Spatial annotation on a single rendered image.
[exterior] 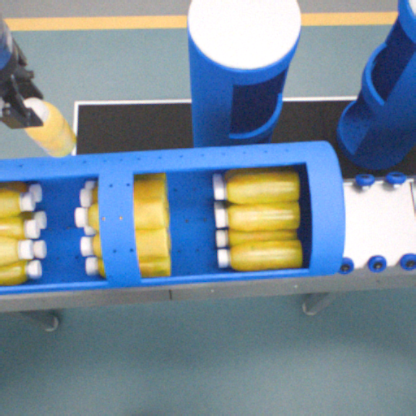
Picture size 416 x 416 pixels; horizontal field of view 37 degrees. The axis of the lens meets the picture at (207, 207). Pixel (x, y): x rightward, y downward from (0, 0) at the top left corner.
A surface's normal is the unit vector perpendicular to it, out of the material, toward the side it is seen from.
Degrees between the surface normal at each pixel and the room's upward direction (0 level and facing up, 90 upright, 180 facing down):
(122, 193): 4
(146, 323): 0
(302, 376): 0
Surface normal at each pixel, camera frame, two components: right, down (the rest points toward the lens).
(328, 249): 0.04, 0.54
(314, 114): 0.00, -0.29
